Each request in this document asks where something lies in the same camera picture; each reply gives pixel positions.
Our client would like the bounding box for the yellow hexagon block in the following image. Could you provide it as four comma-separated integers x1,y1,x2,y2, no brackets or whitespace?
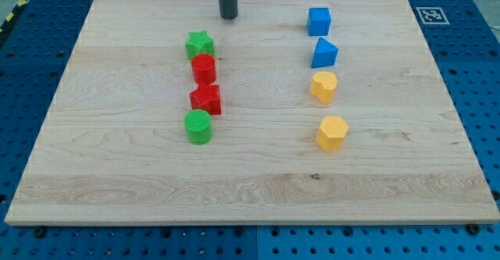
316,116,349,151

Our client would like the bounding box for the blue triangle block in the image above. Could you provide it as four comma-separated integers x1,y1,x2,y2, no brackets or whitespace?
311,37,339,68

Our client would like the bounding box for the green star block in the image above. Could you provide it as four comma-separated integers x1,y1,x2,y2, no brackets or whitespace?
185,30,215,60

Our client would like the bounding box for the green cylinder block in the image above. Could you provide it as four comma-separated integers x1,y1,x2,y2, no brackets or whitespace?
184,109,213,144

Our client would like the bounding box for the light wooden board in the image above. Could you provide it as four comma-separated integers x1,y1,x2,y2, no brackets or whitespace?
5,0,499,226

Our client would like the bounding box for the blue cube block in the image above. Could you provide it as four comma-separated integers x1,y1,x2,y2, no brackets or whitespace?
306,7,331,36

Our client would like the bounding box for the red cylinder block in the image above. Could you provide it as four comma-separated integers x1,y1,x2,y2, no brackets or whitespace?
191,53,217,84

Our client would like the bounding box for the yellow heart block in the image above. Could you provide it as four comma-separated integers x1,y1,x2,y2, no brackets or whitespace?
309,71,338,104

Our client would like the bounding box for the red star block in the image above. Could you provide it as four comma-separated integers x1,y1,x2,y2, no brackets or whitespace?
189,84,222,116

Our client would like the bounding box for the white fiducial marker tag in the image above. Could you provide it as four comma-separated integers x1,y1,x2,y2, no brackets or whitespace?
416,6,449,25

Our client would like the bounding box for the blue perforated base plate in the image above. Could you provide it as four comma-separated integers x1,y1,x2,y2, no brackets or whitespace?
1,0,499,259

